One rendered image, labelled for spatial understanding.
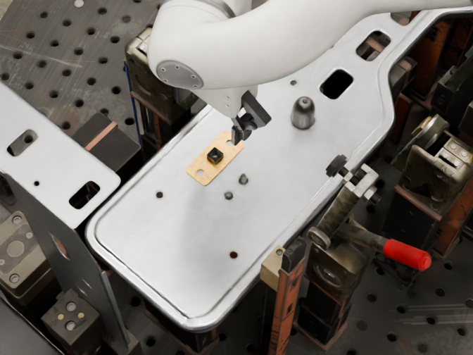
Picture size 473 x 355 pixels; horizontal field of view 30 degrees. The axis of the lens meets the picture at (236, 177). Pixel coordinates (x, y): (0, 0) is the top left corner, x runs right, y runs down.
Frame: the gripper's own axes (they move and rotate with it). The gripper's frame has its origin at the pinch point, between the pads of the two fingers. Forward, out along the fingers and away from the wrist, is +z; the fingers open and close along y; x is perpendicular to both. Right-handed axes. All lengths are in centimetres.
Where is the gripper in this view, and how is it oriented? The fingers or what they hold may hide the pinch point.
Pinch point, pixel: (212, 111)
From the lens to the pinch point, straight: 108.6
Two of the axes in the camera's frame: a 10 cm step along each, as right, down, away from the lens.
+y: -7.6, -5.9, 2.9
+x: -6.5, 6.7, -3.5
